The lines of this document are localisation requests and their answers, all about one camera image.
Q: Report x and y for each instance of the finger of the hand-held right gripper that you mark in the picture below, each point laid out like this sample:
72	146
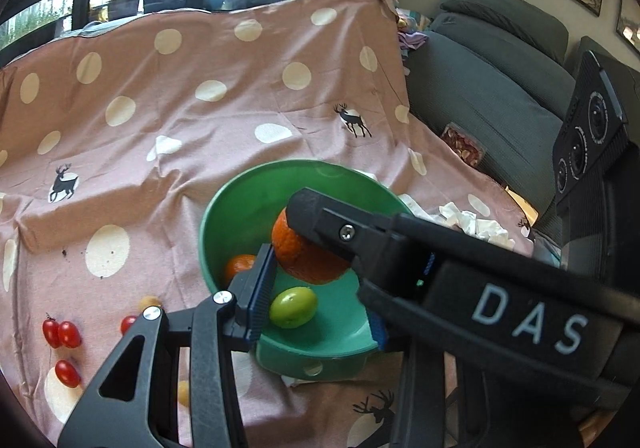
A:
340	228
390	303

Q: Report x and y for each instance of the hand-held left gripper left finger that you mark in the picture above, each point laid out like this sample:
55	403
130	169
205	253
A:
260	298

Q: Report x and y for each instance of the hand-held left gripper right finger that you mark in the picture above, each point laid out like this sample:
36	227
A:
378	334

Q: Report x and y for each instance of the small green fruit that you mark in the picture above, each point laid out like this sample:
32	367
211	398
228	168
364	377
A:
292	308

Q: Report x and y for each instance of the orange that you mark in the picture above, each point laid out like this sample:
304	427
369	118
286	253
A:
240	265
305	263

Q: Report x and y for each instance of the green plastic bowl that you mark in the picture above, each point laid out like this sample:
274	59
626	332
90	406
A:
325	330

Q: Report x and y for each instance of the crumpled white tissue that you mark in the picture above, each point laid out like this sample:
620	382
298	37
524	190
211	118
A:
417	205
475	225

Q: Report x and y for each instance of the yellow cherry tomato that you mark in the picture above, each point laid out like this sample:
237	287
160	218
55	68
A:
149	302

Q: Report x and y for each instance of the red cherry tomato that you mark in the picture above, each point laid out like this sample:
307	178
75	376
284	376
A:
50	332
127	324
70	334
67	373

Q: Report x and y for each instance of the clear snack packet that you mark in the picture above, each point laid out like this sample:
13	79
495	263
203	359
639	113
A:
462	143

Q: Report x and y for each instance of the pink polka dot blanket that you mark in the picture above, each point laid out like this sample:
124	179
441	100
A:
200	128

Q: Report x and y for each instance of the grey sofa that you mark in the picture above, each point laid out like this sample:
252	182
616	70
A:
480	78

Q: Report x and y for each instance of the colourful folded cloth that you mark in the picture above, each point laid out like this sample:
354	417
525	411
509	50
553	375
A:
412	30

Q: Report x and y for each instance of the small framed painting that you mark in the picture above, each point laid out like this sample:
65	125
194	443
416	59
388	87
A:
631	23

